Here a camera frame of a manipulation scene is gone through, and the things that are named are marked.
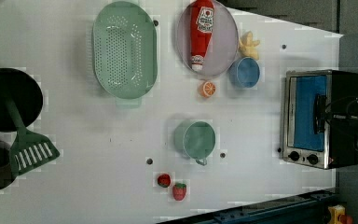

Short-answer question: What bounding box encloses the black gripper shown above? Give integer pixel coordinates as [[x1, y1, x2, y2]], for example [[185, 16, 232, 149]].
[[324, 96, 358, 133]]

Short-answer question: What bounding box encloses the black toaster oven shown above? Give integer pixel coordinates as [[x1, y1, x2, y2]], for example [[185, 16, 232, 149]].
[[282, 70, 358, 170]]

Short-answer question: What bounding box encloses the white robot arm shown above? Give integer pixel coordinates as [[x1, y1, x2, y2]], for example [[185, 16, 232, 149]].
[[324, 96, 358, 154]]

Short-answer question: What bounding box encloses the yellow red clamp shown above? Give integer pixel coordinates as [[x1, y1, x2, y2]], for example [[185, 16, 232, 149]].
[[328, 204, 353, 224]]

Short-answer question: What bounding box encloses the blue bowl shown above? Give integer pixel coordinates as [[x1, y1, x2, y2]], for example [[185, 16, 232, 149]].
[[228, 57, 260, 88]]

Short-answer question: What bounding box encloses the yellow peeled banana toy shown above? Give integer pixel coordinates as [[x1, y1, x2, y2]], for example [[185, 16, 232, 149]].
[[239, 31, 260, 61]]

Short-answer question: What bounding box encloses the grey round plate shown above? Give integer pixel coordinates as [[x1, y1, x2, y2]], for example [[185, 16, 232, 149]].
[[175, 0, 239, 77]]

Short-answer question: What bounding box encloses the orange slice toy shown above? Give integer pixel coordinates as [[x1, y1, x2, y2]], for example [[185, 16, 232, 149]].
[[198, 81, 216, 98]]

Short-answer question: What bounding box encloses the red ketchup bottle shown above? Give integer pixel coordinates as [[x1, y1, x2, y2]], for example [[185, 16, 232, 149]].
[[190, 0, 214, 71]]

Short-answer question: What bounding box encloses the large red strawberry toy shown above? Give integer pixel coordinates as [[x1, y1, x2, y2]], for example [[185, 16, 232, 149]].
[[172, 183, 186, 201]]

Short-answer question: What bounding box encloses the green plastic colander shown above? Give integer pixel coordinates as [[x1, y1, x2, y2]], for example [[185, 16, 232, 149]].
[[92, 1, 158, 108]]

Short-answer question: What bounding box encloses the green slotted spatula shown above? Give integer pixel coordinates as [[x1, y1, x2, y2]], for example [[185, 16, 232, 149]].
[[6, 99, 60, 175]]

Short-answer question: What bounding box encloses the large black cylinder holder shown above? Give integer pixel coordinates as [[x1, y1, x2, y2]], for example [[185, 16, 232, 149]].
[[0, 68, 44, 133]]

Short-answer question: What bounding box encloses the dark blue frame rail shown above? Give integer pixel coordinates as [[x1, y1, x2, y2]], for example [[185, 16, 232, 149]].
[[159, 190, 337, 224]]

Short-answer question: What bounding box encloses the green cup with handle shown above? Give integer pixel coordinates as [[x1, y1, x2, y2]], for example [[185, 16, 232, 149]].
[[173, 119, 216, 166]]

